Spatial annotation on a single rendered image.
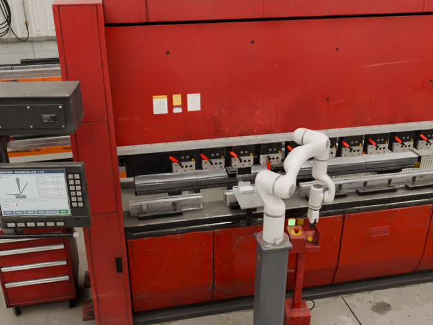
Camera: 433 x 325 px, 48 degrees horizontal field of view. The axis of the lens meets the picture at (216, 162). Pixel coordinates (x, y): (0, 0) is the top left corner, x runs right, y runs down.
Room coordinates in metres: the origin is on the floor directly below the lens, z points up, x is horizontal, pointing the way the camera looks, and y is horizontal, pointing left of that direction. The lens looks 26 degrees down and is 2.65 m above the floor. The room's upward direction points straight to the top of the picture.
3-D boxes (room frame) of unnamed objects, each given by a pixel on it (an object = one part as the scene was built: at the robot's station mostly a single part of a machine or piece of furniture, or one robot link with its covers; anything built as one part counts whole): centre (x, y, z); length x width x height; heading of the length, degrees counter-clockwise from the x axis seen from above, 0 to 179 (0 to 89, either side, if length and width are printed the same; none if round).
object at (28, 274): (3.08, 1.35, 0.50); 0.50 x 0.50 x 1.00; 12
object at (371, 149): (3.25, -1.15, 1.26); 0.15 x 0.09 x 0.17; 102
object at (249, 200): (2.91, -0.22, 1.00); 0.26 x 0.18 x 0.01; 12
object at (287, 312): (2.79, -0.59, 0.06); 0.25 x 0.20 x 0.12; 5
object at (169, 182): (3.43, -0.52, 0.93); 2.30 x 0.14 x 0.10; 102
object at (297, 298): (2.82, -0.59, 0.39); 0.05 x 0.05 x 0.54; 5
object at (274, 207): (2.43, -0.31, 1.30); 0.19 x 0.12 x 0.24; 50
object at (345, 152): (3.21, -0.95, 1.26); 0.15 x 0.09 x 0.17; 102
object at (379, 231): (3.11, -1.23, 0.58); 0.15 x 0.02 x 0.07; 102
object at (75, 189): (2.21, 0.88, 1.42); 0.45 x 0.12 x 0.36; 92
